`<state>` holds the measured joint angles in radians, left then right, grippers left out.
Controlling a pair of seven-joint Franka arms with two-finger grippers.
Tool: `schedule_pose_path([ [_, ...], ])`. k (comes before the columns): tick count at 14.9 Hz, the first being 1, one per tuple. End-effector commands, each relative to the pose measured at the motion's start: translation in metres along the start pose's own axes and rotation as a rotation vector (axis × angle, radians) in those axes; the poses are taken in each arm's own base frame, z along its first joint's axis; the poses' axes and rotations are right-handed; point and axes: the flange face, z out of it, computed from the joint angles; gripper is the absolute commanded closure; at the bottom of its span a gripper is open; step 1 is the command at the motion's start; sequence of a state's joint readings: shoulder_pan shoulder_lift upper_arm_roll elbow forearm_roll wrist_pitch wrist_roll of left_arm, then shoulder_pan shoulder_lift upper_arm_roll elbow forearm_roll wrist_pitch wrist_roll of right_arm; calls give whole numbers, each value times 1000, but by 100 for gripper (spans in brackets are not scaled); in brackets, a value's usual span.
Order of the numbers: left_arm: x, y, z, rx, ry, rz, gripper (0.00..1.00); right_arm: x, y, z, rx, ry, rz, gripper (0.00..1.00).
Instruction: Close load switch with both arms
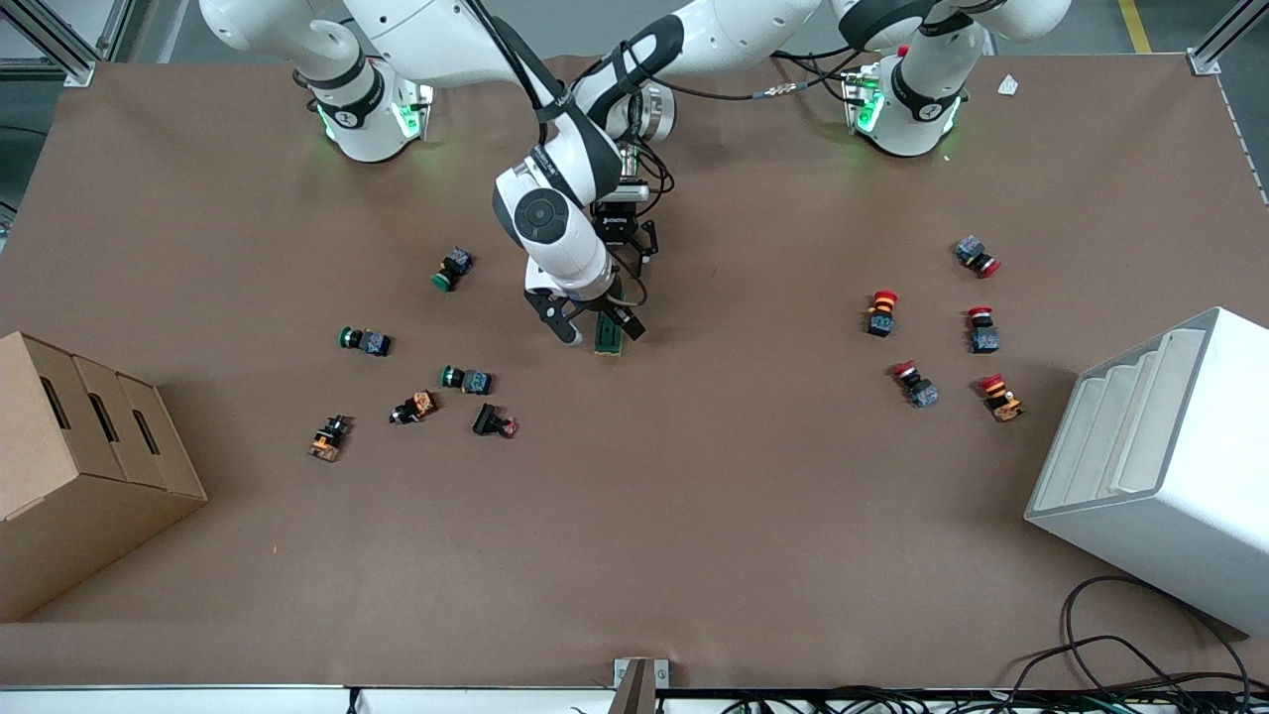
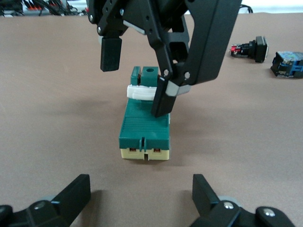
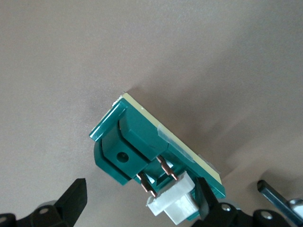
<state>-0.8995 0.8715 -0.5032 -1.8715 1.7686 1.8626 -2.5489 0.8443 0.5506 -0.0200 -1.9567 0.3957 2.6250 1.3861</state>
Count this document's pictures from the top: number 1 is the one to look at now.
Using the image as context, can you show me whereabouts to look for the brown cardboard box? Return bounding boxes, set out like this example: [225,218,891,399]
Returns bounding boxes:
[0,331,209,624]

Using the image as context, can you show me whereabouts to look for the white foam box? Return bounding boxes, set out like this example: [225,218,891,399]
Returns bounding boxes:
[1024,306,1269,639]

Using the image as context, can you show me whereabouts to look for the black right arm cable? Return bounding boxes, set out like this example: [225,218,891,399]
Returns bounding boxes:
[466,0,578,115]

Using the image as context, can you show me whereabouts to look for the black left base cable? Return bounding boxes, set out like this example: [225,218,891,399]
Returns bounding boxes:
[771,50,862,100]

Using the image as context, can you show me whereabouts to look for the grey metal bracket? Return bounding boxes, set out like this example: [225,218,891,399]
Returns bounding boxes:
[613,657,670,714]

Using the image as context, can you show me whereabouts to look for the black cable bundle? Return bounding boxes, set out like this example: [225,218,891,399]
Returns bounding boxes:
[714,684,1269,714]

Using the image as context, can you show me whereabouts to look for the white table edge rail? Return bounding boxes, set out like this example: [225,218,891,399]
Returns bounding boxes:
[0,685,616,714]

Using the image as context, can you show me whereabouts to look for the black looped floor cable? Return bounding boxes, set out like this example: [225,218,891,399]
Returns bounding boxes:
[1006,575,1255,695]

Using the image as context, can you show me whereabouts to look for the aluminium frame profile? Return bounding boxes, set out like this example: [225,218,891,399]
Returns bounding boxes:
[1187,0,1269,76]
[0,0,135,85]

